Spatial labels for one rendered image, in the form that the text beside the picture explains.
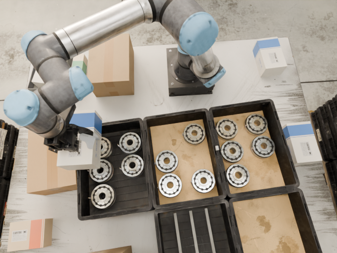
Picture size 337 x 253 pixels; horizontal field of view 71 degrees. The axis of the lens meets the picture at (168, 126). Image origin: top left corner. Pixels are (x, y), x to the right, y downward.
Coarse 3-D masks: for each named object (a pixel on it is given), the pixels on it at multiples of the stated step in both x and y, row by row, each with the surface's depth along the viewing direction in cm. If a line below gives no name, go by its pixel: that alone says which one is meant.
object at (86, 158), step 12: (72, 120) 85; (84, 120) 85; (96, 120) 87; (96, 132) 87; (84, 144) 82; (96, 144) 86; (60, 156) 81; (72, 156) 81; (84, 156) 81; (96, 156) 85; (72, 168) 85; (84, 168) 86; (96, 168) 88
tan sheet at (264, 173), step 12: (216, 120) 116; (240, 120) 116; (240, 132) 114; (264, 132) 114; (252, 156) 110; (252, 168) 108; (264, 168) 108; (276, 168) 108; (252, 180) 106; (264, 180) 106; (276, 180) 106
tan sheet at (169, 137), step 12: (156, 132) 115; (168, 132) 115; (180, 132) 115; (156, 144) 113; (168, 144) 113; (180, 144) 113; (204, 144) 112; (180, 156) 111; (192, 156) 111; (204, 156) 111; (156, 168) 109; (180, 168) 109; (192, 168) 109; (204, 168) 109; (204, 180) 107; (180, 192) 105; (192, 192) 105; (216, 192) 105
